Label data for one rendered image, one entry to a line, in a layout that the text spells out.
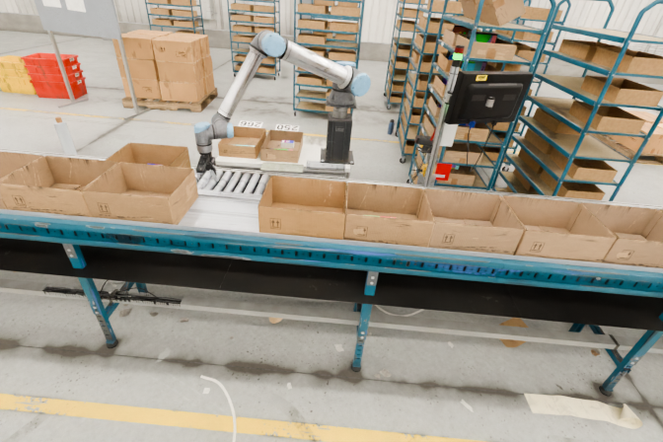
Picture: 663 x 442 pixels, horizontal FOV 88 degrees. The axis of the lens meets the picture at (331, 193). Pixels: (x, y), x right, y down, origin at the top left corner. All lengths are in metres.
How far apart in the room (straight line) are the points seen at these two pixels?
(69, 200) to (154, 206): 0.39
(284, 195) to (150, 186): 0.72
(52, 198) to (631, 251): 2.60
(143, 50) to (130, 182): 4.29
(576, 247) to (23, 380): 2.85
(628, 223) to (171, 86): 5.72
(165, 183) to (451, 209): 1.52
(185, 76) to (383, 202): 4.70
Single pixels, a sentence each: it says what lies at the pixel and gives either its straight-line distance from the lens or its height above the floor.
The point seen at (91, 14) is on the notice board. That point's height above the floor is 1.35.
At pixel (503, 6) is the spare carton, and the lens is 2.76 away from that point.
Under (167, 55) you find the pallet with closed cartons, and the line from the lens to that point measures 6.05.
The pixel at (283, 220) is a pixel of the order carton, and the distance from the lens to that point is 1.55.
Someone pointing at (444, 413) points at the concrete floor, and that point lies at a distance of 2.24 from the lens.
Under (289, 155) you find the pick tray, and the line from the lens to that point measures 2.55.
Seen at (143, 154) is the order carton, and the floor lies 0.84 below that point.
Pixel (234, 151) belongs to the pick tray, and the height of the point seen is 0.80.
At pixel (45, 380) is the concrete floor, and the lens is 2.58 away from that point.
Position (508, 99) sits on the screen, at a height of 1.41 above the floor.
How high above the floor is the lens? 1.90
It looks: 31 degrees down
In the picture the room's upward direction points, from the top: 5 degrees clockwise
